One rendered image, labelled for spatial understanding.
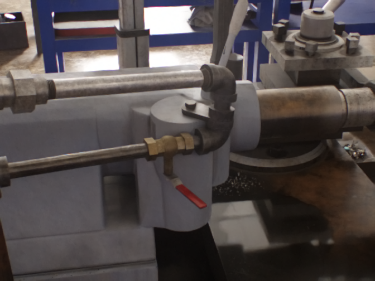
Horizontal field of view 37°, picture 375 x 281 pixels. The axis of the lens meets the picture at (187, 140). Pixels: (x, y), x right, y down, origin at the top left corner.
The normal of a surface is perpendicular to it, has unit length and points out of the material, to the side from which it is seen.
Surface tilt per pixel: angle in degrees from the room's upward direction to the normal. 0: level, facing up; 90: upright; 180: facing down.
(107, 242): 62
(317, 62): 90
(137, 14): 90
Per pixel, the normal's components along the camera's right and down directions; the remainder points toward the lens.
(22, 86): 0.46, -0.15
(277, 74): 0.00, -0.88
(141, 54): 0.33, 0.45
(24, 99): 0.45, 0.58
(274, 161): 0.01, -0.19
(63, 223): 0.15, 0.07
